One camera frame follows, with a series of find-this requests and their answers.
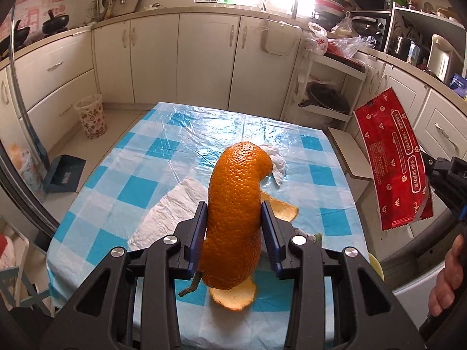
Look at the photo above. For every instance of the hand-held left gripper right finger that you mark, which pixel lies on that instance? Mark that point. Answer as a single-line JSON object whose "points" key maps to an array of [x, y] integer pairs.
{"points": [[270, 237]]}

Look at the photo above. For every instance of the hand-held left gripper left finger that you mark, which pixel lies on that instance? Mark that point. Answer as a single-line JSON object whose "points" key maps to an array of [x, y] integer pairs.
{"points": [[199, 233]]}

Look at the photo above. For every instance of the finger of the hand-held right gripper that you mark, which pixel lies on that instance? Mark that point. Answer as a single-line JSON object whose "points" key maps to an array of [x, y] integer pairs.
{"points": [[450, 197], [447, 167]]}

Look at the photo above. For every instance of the large orange peel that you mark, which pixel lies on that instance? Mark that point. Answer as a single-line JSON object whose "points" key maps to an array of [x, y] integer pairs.
{"points": [[233, 207]]}

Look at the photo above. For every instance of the red snack wrapper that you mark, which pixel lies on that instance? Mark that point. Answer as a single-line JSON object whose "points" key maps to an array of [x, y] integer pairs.
{"points": [[394, 153]]}

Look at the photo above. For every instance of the yellow plastic bin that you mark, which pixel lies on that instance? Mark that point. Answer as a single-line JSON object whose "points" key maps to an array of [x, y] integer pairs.
{"points": [[375, 268]]}

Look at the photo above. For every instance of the person's right hand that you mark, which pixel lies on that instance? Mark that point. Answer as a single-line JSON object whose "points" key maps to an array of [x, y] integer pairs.
{"points": [[447, 284]]}

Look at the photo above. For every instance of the small orange peel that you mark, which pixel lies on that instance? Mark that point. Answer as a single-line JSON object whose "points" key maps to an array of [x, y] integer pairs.
{"points": [[286, 211], [233, 297]]}

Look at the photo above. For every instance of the flat white tissue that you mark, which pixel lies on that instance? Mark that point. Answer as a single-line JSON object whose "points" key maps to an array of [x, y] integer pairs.
{"points": [[171, 211]]}

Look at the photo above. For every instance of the white drawer unit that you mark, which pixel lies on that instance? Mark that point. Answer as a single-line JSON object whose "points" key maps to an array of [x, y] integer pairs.
{"points": [[445, 124]]}

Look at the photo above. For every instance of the crumpled white tissue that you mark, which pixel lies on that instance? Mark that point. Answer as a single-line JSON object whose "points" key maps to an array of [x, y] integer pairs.
{"points": [[279, 164]]}

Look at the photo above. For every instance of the blue box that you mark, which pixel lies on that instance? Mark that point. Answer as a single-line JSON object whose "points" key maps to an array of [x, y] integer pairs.
{"points": [[459, 86]]}

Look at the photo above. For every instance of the blue checked tablecloth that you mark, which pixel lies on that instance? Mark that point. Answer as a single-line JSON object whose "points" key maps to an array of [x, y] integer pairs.
{"points": [[127, 189]]}

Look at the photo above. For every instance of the white wooden stool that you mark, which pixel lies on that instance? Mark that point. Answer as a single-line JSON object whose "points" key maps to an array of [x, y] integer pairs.
{"points": [[346, 149]]}

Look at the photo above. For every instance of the white thermo pot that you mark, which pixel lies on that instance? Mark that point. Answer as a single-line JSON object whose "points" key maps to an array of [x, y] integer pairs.
{"points": [[441, 58]]}

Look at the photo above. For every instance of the black jar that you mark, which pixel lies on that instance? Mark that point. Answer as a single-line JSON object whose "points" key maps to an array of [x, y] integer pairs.
{"points": [[399, 47]]}

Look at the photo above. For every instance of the black frying pan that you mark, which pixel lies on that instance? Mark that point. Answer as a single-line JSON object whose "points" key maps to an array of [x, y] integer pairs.
{"points": [[328, 98]]}

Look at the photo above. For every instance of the blue dustpan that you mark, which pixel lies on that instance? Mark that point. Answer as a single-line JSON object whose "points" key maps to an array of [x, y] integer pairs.
{"points": [[65, 175]]}

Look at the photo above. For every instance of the white shelf unit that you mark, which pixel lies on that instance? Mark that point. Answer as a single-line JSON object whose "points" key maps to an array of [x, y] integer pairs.
{"points": [[416, 18]]}

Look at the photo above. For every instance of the floral waste basket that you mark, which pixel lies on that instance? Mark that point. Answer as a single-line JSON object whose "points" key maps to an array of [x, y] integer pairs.
{"points": [[91, 120]]}

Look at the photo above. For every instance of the clear plastic bag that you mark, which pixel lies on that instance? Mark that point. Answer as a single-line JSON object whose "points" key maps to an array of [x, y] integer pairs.
{"points": [[346, 45]]}

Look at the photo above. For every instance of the black toaster oven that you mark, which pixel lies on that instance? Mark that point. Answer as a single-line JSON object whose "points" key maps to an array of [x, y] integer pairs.
{"points": [[368, 29]]}

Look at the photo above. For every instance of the white corner rack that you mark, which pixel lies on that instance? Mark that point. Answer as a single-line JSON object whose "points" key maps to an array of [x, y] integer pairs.
{"points": [[302, 69]]}

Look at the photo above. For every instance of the plastic bag of food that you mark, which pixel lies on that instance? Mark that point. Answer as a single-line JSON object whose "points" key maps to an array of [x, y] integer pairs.
{"points": [[343, 27]]}

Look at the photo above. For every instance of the white kitchen base cabinets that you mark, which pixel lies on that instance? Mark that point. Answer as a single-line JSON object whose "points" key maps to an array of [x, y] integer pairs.
{"points": [[204, 54]]}

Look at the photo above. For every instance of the white and red plastic bag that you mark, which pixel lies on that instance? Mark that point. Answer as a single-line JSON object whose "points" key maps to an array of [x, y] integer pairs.
{"points": [[319, 42]]}

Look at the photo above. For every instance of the blue wooden rack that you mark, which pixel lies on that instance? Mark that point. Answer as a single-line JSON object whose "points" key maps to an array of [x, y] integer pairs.
{"points": [[9, 277]]}

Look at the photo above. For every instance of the white hanging door bin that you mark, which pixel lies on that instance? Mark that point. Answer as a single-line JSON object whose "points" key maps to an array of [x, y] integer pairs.
{"points": [[281, 40]]}

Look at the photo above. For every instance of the stack of pots and dishes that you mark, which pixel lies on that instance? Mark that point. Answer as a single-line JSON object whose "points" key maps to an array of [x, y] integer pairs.
{"points": [[330, 7]]}

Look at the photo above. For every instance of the black faucet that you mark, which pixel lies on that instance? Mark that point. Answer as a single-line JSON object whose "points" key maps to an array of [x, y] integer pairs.
{"points": [[294, 9]]}

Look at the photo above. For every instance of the small white container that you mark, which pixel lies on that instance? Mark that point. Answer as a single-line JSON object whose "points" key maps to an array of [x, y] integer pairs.
{"points": [[154, 6]]}

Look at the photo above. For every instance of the grey hanging board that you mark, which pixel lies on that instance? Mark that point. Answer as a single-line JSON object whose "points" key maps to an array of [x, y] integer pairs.
{"points": [[126, 3]]}

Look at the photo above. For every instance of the black wok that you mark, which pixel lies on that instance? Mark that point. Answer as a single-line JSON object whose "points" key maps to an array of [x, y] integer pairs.
{"points": [[54, 25]]}

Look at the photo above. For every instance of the grey sliding door frame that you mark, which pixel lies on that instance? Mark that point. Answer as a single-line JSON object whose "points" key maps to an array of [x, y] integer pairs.
{"points": [[29, 204]]}

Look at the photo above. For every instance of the wall utensil rack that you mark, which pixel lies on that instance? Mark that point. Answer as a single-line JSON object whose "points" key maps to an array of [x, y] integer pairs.
{"points": [[105, 0]]}

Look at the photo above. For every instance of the pink wall stickers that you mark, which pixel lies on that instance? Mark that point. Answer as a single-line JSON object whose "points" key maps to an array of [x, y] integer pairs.
{"points": [[36, 7]]}

